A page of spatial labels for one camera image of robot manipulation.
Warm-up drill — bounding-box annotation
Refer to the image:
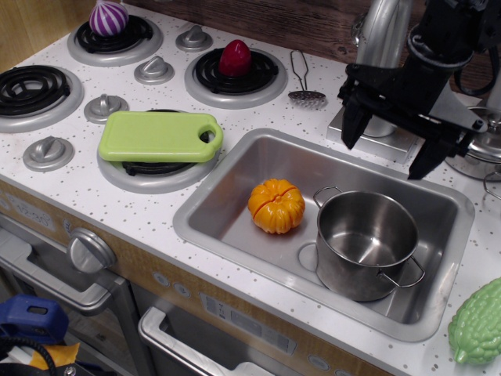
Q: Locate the silver stove knob left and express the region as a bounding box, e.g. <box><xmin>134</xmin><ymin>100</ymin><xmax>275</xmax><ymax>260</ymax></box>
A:
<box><xmin>84</xmin><ymin>94</ymin><xmax>129</xmax><ymax>125</ymax></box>

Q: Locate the silver stove knob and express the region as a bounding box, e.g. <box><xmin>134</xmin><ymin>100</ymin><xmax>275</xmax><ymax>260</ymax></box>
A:
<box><xmin>84</xmin><ymin>94</ymin><xmax>129</xmax><ymax>125</ymax></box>
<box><xmin>134</xmin><ymin>56</ymin><xmax>175</xmax><ymax>85</ymax></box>
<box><xmin>23</xmin><ymin>136</ymin><xmax>74</xmax><ymax>172</ymax></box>
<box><xmin>175</xmin><ymin>25</ymin><xmax>213</xmax><ymax>52</ymax></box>

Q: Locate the silver oven dial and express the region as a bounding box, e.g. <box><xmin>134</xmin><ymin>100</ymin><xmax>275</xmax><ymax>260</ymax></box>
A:
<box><xmin>67</xmin><ymin>227</ymin><xmax>117</xmax><ymax>274</ymax></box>

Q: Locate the front right stove burner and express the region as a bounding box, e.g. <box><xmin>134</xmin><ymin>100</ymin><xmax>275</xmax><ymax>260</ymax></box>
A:
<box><xmin>96</xmin><ymin>108</ymin><xmax>220</xmax><ymax>194</ymax></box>

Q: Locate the orange toy pumpkin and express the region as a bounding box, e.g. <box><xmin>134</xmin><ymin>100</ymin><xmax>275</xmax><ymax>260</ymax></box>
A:
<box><xmin>247</xmin><ymin>179</ymin><xmax>305</xmax><ymax>234</ymax></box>

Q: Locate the black cable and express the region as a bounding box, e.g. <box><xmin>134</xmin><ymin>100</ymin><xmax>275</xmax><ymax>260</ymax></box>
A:
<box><xmin>0</xmin><ymin>335</ymin><xmax>58</xmax><ymax>376</ymax></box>

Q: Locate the silver toy faucet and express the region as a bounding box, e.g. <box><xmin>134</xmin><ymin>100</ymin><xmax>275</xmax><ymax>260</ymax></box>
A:
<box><xmin>351</xmin><ymin>0</ymin><xmax>416</xmax><ymax>163</ymax></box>

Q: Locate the silver oven door handle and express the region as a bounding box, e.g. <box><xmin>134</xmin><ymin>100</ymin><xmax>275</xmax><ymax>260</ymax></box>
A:
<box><xmin>0</xmin><ymin>211</ymin><xmax>156</xmax><ymax>376</ymax></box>

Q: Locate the green toy bitter gourd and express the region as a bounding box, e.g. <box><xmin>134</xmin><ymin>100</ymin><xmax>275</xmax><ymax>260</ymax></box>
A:
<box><xmin>448</xmin><ymin>278</ymin><xmax>500</xmax><ymax>364</ymax></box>

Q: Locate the back left stove burner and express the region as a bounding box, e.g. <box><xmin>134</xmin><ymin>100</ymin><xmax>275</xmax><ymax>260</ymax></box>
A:
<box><xmin>67</xmin><ymin>15</ymin><xmax>163</xmax><ymax>67</ymax></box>

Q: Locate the silver stove knob front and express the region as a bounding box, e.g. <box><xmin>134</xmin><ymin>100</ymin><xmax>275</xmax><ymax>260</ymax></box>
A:
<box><xmin>23</xmin><ymin>136</ymin><xmax>74</xmax><ymax>172</ymax></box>

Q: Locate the front left stove burner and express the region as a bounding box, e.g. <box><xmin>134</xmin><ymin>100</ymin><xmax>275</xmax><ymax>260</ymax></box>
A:
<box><xmin>1</xmin><ymin>65</ymin><xmax>84</xmax><ymax>133</ymax></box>

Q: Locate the silver dishwasher door handle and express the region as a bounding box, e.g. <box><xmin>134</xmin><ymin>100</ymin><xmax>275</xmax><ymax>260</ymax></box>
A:
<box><xmin>137</xmin><ymin>306</ymin><xmax>275</xmax><ymax>376</ymax></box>

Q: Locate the green plastic cutting board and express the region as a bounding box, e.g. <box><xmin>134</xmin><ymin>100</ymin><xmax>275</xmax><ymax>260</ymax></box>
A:
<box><xmin>98</xmin><ymin>111</ymin><xmax>223</xmax><ymax>163</ymax></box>

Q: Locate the silver sink basin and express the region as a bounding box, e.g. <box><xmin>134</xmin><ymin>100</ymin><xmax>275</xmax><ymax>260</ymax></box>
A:
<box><xmin>173</xmin><ymin>128</ymin><xmax>474</xmax><ymax>342</ymax></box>

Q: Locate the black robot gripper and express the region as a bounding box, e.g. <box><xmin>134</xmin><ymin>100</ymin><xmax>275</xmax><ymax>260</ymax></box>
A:
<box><xmin>339</xmin><ymin>1</ymin><xmax>488</xmax><ymax>180</ymax></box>

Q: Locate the steel pot with lid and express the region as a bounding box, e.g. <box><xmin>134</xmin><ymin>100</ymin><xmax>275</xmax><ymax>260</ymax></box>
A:
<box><xmin>445</xmin><ymin>106</ymin><xmax>500</xmax><ymax>181</ymax></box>

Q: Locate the silver stove knob middle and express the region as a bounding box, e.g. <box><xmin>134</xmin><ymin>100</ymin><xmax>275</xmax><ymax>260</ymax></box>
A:
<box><xmin>134</xmin><ymin>56</ymin><xmax>175</xmax><ymax>85</ymax></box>

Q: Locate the red toy egg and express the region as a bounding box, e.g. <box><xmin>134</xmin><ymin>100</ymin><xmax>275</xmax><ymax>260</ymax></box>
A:
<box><xmin>218</xmin><ymin>39</ymin><xmax>252</xmax><ymax>78</ymax></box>

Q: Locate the wire utensil handle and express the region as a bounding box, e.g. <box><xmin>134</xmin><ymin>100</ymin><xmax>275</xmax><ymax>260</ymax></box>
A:
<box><xmin>482</xmin><ymin>171</ymin><xmax>501</xmax><ymax>200</ymax></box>

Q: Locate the steel pot in sink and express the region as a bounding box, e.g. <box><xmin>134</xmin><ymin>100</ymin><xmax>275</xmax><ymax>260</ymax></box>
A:
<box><xmin>313</xmin><ymin>187</ymin><xmax>426</xmax><ymax>302</ymax></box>

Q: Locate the silver stove knob back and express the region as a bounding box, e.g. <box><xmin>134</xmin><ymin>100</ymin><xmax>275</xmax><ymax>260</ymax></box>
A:
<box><xmin>175</xmin><ymin>25</ymin><xmax>213</xmax><ymax>52</ymax></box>

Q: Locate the small metal strainer spoon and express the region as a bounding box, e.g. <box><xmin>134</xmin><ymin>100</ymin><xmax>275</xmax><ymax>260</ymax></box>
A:
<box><xmin>288</xmin><ymin>49</ymin><xmax>326</xmax><ymax>109</ymax></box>

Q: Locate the blue clamp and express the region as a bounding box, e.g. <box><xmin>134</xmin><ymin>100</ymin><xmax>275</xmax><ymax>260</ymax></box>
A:
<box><xmin>1</xmin><ymin>295</ymin><xmax>69</xmax><ymax>345</ymax></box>

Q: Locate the purple striped toy onion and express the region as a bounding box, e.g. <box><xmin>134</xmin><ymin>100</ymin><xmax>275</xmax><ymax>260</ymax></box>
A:
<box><xmin>88</xmin><ymin>1</ymin><xmax>129</xmax><ymax>37</ymax></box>

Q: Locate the stove burner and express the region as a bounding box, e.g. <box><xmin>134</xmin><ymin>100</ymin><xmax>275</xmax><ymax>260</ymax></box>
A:
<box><xmin>67</xmin><ymin>15</ymin><xmax>163</xmax><ymax>67</ymax></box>
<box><xmin>96</xmin><ymin>108</ymin><xmax>220</xmax><ymax>194</ymax></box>
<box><xmin>184</xmin><ymin>48</ymin><xmax>288</xmax><ymax>110</ymax></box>
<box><xmin>1</xmin><ymin>65</ymin><xmax>84</xmax><ymax>133</ymax></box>

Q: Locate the yellow tape piece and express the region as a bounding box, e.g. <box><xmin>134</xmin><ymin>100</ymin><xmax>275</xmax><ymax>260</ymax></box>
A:
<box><xmin>29</xmin><ymin>342</ymin><xmax>81</xmax><ymax>370</ymax></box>

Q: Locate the back right stove burner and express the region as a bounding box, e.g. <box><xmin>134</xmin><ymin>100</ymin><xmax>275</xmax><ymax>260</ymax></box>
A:
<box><xmin>184</xmin><ymin>48</ymin><xmax>288</xmax><ymax>110</ymax></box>

